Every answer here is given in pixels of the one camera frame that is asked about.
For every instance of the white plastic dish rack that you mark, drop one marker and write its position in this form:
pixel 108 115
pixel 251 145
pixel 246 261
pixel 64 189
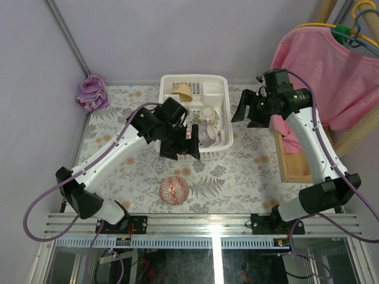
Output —
pixel 208 91

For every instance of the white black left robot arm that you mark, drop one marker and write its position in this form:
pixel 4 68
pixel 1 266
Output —
pixel 78 185

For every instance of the red patterned ceramic bowl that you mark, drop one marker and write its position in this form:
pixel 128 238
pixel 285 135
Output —
pixel 188 132

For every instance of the green clothes hanger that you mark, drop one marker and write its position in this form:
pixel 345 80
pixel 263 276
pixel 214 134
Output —
pixel 352 37

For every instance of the yellow clothes hanger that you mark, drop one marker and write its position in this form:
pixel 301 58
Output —
pixel 353 14

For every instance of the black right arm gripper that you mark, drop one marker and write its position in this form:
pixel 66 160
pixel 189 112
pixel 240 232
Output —
pixel 256 120

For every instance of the red rimmed bottom bowl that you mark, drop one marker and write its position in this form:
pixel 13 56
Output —
pixel 174 190

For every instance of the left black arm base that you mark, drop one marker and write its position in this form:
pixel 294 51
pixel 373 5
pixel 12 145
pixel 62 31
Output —
pixel 129 224

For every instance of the aluminium rail frame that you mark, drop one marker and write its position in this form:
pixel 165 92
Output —
pixel 197 231

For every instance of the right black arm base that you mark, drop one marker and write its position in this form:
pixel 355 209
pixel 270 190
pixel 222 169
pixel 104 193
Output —
pixel 266 223

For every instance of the yellow flower ceramic bowl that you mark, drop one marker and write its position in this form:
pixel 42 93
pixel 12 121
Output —
pixel 207 115

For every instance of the pink t-shirt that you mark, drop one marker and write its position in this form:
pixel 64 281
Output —
pixel 322 77

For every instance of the crumpled purple cloth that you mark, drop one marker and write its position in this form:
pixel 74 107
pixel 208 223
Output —
pixel 93 95

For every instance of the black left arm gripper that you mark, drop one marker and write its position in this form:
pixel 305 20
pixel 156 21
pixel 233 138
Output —
pixel 180 143

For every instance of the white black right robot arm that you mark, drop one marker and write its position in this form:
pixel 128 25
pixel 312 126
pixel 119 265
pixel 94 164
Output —
pixel 333 185

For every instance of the tan bowl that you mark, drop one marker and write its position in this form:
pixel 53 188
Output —
pixel 184 92

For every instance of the purple glass bowl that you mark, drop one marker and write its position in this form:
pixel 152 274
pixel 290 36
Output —
pixel 207 134

